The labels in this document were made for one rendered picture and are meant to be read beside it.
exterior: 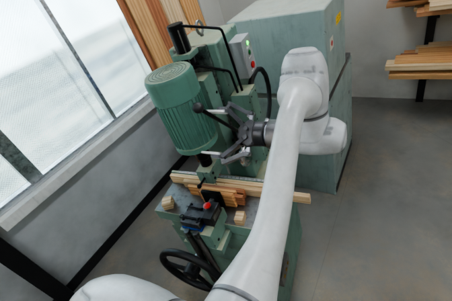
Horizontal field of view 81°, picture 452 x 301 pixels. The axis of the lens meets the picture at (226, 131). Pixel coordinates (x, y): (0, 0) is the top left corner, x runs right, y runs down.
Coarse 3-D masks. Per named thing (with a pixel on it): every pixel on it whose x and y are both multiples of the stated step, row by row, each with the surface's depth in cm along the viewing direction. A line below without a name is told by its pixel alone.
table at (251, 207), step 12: (168, 192) 132; (180, 192) 130; (180, 204) 123; (252, 204) 112; (168, 216) 123; (228, 216) 110; (252, 216) 107; (228, 228) 109; (240, 228) 105; (228, 240) 107; (216, 252) 105
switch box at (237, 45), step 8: (232, 40) 106; (240, 40) 104; (248, 40) 109; (232, 48) 106; (240, 48) 104; (248, 48) 109; (232, 56) 108; (240, 56) 107; (248, 56) 109; (240, 64) 109; (248, 64) 109; (240, 72) 111; (248, 72) 110
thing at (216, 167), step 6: (210, 150) 121; (216, 150) 120; (216, 162) 114; (198, 168) 114; (204, 168) 113; (210, 168) 112; (216, 168) 114; (222, 168) 120; (198, 174) 113; (204, 174) 111; (210, 174) 110; (216, 174) 115; (204, 180) 114; (210, 180) 113
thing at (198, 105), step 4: (196, 104) 81; (200, 104) 81; (192, 108) 81; (196, 108) 80; (200, 108) 81; (196, 112) 81; (200, 112) 82; (204, 112) 85; (208, 112) 86; (212, 116) 89; (216, 116) 91; (216, 120) 92; (220, 120) 94; (224, 124) 97; (228, 124) 99; (232, 128) 103; (236, 128) 106
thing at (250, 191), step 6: (186, 180) 129; (192, 180) 128; (186, 186) 131; (234, 186) 117; (240, 186) 116; (246, 186) 116; (246, 192) 115; (252, 192) 114; (258, 192) 112; (294, 192) 106; (294, 198) 106; (300, 198) 104; (306, 198) 103
